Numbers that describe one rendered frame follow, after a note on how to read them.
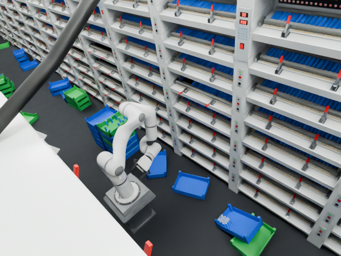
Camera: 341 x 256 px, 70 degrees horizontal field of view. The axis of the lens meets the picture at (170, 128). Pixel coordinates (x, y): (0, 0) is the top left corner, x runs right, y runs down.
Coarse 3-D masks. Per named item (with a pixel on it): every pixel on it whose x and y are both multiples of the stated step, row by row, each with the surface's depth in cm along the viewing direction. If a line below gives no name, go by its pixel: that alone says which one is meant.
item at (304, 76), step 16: (272, 48) 136; (288, 48) 131; (256, 64) 136; (272, 64) 132; (288, 64) 125; (304, 64) 122; (320, 64) 119; (336, 64) 116; (272, 80) 131; (288, 80) 123; (304, 80) 119; (320, 80) 116; (336, 80) 109; (336, 96) 111
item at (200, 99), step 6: (174, 78) 202; (180, 78) 205; (168, 84) 200; (174, 84) 203; (174, 90) 202; (180, 90) 197; (186, 96) 194; (192, 96) 189; (198, 96) 187; (198, 102) 187; (204, 102) 182; (210, 108) 182; (216, 108) 175; (222, 108) 173; (228, 108) 171; (228, 114) 170
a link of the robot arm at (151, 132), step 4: (156, 124) 184; (148, 128) 181; (152, 128) 181; (156, 128) 185; (148, 132) 183; (152, 132) 183; (156, 132) 186; (144, 136) 194; (148, 136) 186; (152, 136) 185; (156, 136) 188; (144, 140) 190; (148, 140) 188; (152, 140) 188; (140, 144) 195; (144, 144) 197; (140, 148) 198; (144, 148) 198; (144, 152) 198
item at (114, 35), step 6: (108, 12) 213; (114, 12) 216; (108, 18) 215; (108, 24) 219; (108, 36) 231; (114, 36) 226; (120, 54) 239; (120, 66) 246; (126, 72) 252; (120, 78) 262; (126, 84) 259; (126, 96) 276
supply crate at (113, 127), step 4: (112, 116) 254; (120, 116) 259; (108, 120) 253; (116, 120) 255; (124, 120) 253; (96, 124) 243; (100, 124) 247; (104, 124) 251; (112, 124) 251; (116, 124) 250; (120, 124) 249; (100, 128) 241; (104, 128) 248; (108, 128) 247; (112, 128) 247; (116, 128) 238; (104, 132) 240; (108, 132) 233; (112, 132) 236; (108, 136) 238
